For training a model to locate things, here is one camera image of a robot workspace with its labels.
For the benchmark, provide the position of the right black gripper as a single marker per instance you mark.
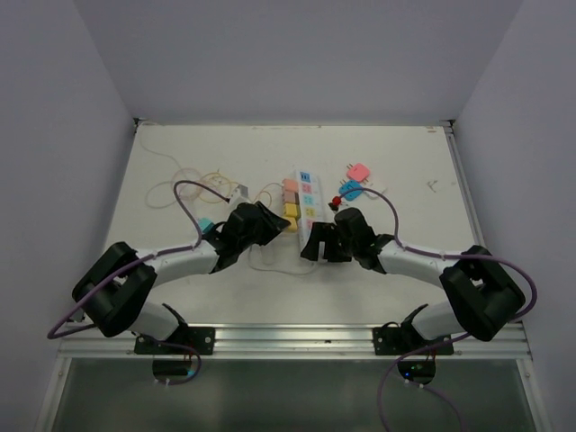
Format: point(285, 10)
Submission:
point(323, 231)

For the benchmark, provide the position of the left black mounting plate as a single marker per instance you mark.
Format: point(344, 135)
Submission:
point(200, 339)

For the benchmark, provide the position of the white plug adapter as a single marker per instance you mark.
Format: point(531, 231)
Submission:
point(373, 190)

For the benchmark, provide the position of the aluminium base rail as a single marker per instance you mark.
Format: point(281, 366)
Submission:
point(296, 341)

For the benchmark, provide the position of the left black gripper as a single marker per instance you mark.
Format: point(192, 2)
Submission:
point(274, 224)

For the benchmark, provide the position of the blue plug adapter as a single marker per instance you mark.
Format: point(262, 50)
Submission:
point(350, 190)

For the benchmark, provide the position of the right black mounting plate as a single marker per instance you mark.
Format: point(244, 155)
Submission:
point(393, 339)

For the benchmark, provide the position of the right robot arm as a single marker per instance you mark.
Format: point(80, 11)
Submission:
point(431, 321)

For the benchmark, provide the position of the salmon pink USB charger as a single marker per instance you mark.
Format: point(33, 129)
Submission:
point(290, 185)

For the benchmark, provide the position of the right side aluminium rail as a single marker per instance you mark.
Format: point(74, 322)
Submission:
point(472, 216)

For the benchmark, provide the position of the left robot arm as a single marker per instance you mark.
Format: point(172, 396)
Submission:
point(114, 292)

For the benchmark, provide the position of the pink plug adapter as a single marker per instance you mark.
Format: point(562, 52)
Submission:
point(357, 172)

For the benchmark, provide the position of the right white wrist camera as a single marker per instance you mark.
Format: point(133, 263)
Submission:
point(337, 204)

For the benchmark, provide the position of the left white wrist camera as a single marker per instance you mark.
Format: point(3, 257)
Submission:
point(239, 195)

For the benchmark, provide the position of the yellow olive USB charger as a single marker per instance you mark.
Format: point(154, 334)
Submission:
point(291, 210)

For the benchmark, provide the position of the beige brown USB charger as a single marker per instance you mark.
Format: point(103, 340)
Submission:
point(290, 197)

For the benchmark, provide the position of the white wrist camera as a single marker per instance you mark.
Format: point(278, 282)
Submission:
point(239, 195)
point(337, 204)

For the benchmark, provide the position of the teal USB charger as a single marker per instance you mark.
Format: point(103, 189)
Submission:
point(205, 225)

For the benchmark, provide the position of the black mounting plate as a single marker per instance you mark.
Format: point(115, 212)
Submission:
point(393, 339)
point(200, 339)

